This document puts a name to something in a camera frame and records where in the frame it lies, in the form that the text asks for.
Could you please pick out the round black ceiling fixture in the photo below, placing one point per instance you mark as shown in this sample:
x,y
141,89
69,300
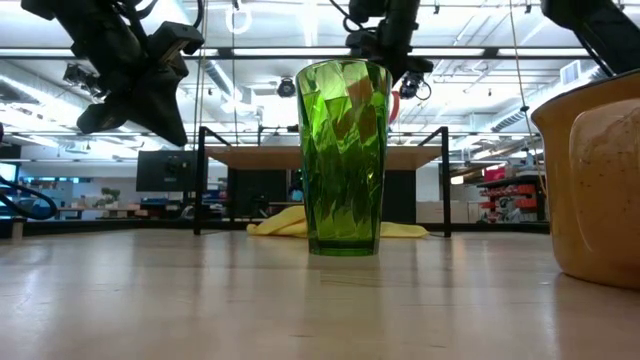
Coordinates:
x,y
286,87

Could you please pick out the beige cardboard box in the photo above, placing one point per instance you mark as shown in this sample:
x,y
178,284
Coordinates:
x,y
440,212

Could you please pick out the rack with red bins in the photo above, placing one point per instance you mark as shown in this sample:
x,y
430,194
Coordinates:
x,y
510,197

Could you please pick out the orange mug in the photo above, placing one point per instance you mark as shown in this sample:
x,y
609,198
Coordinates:
x,y
395,107

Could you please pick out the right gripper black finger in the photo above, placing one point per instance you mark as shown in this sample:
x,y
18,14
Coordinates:
x,y
372,47
417,65

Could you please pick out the wooden shelf black metal legs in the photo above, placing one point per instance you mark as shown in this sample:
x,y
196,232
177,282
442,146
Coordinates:
x,y
250,157

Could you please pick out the black computer monitor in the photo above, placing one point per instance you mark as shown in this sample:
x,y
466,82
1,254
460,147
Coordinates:
x,y
165,170

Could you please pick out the black aluminium rig frame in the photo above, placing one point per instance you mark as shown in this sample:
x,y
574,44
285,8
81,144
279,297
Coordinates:
x,y
125,227

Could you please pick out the black cabinet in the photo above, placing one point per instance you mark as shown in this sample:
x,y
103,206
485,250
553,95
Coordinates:
x,y
255,192

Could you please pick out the wooden bench table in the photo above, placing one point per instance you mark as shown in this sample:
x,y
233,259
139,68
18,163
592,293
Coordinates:
x,y
120,212

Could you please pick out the white air vent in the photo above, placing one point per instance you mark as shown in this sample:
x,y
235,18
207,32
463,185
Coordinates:
x,y
570,72

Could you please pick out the large yellow ceramic mug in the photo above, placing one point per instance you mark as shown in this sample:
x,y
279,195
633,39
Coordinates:
x,y
555,175

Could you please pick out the small potted plant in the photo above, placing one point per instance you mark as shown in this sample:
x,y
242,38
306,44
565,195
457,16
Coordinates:
x,y
109,196

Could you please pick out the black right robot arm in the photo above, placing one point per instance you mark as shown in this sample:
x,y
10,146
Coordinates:
x,y
600,30

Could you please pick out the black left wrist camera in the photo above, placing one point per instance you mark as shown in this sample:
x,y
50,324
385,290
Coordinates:
x,y
175,42

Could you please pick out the yellow cloth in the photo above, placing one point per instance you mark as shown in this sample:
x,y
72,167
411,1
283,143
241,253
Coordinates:
x,y
280,225

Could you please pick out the green faceted glass tumbler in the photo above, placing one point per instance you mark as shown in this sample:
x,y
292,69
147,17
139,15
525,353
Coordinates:
x,y
342,175

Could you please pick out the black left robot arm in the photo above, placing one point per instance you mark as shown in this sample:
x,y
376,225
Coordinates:
x,y
85,20

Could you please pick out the lit computer screen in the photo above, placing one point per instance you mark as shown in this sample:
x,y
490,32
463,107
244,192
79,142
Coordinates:
x,y
7,172

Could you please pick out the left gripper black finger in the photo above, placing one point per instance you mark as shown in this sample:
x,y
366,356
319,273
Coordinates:
x,y
160,115
105,116

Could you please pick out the black overhead camera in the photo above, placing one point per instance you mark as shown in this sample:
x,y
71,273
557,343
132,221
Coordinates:
x,y
411,86

